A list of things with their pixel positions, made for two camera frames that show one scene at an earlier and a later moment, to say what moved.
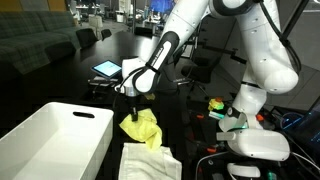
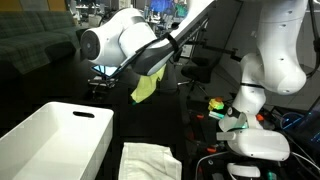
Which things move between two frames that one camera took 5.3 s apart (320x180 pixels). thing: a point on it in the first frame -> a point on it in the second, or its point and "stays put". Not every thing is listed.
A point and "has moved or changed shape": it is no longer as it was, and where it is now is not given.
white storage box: (51, 143) stays put
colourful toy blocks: (216, 103) stays put
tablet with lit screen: (108, 68) stays put
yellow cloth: (145, 128) has moved or changed shape
